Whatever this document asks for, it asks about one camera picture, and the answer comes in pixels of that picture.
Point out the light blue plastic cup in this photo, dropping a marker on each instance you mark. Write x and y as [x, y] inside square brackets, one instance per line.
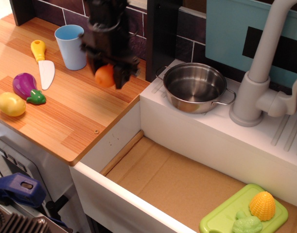
[69, 44]

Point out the yellow toy potato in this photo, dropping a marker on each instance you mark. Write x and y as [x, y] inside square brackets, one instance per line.
[11, 104]

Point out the yellow handled toy knife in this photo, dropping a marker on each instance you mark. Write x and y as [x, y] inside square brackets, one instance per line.
[46, 67]

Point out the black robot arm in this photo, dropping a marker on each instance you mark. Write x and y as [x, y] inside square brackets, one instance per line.
[106, 11]

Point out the purple toy eggplant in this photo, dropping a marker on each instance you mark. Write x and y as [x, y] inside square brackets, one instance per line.
[24, 85]

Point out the white toy sink basin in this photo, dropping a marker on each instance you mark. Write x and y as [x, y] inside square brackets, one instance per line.
[160, 170]

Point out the light green toy broccoli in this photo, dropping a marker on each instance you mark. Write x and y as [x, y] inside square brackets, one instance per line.
[246, 224]

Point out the stainless steel pot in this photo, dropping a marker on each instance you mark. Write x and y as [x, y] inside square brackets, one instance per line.
[195, 88]

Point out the blue clamp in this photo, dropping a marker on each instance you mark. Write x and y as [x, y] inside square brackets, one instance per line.
[21, 189]

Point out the orange toy carrot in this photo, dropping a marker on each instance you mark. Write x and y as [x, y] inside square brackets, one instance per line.
[104, 76]

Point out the teal panel with black square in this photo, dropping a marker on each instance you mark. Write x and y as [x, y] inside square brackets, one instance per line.
[233, 32]

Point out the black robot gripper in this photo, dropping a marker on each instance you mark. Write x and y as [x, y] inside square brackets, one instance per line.
[105, 44]

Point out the grey toy oven front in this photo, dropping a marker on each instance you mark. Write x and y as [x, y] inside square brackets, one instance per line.
[52, 175]

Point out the grey toy faucet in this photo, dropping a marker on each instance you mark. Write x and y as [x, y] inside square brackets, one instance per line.
[254, 96]

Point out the yellow toy corn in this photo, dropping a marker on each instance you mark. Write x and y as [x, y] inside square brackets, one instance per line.
[263, 206]

